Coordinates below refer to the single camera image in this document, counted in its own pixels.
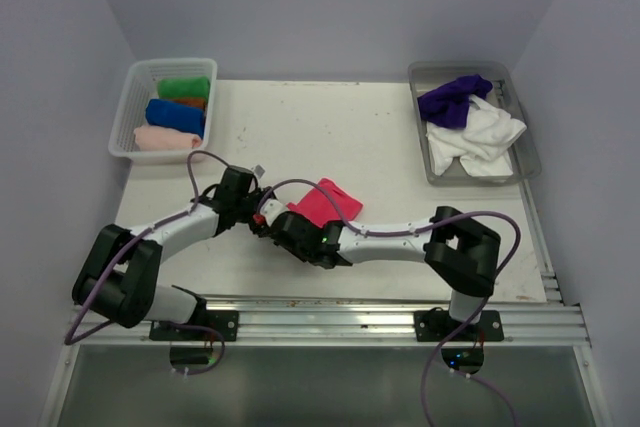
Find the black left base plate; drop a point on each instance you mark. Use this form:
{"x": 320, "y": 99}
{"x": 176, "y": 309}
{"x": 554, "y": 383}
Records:
{"x": 207, "y": 325}

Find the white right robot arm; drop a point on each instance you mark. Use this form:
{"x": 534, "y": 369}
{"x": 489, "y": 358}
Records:
{"x": 464, "y": 253}

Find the green rolled towel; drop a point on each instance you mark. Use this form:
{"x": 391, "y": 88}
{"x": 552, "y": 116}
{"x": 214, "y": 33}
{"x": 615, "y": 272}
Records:
{"x": 179, "y": 87}

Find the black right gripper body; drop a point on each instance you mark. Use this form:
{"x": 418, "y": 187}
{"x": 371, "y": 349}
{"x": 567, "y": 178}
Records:
{"x": 303, "y": 256}

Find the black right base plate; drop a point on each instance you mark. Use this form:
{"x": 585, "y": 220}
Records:
{"x": 435, "y": 324}

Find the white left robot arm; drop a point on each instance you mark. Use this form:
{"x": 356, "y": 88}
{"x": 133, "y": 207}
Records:
{"x": 119, "y": 278}

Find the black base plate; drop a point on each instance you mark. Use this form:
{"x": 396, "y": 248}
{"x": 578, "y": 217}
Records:
{"x": 435, "y": 324}
{"x": 207, "y": 325}

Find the aluminium mounting rail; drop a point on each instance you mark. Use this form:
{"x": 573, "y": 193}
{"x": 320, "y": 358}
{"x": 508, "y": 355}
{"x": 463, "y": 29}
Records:
{"x": 330, "y": 322}

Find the orange rolled towel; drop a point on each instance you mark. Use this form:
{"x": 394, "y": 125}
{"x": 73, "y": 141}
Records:
{"x": 193, "y": 102}

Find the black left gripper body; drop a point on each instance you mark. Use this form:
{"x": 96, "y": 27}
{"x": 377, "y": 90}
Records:
{"x": 246, "y": 205}

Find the pink red towel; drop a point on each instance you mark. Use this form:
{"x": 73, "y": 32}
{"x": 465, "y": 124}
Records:
{"x": 317, "y": 208}

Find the white plastic basket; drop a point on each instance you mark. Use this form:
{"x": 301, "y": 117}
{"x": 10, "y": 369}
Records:
{"x": 139, "y": 88}

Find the white towel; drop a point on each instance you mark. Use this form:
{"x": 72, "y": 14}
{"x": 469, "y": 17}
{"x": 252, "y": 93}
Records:
{"x": 482, "y": 147}

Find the light pink rolled towel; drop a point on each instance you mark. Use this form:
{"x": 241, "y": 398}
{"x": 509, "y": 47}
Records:
{"x": 155, "y": 138}

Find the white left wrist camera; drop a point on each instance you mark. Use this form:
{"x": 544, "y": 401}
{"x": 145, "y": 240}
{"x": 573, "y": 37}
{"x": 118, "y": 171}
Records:
{"x": 258, "y": 171}

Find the clear plastic bin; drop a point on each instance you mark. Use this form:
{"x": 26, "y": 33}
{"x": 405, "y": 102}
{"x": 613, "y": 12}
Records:
{"x": 426, "y": 76}

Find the purple towel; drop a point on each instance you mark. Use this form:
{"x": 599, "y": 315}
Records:
{"x": 448, "y": 105}

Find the blue rolled towel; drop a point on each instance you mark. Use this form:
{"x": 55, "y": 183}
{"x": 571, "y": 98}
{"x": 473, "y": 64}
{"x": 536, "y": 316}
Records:
{"x": 168, "y": 114}

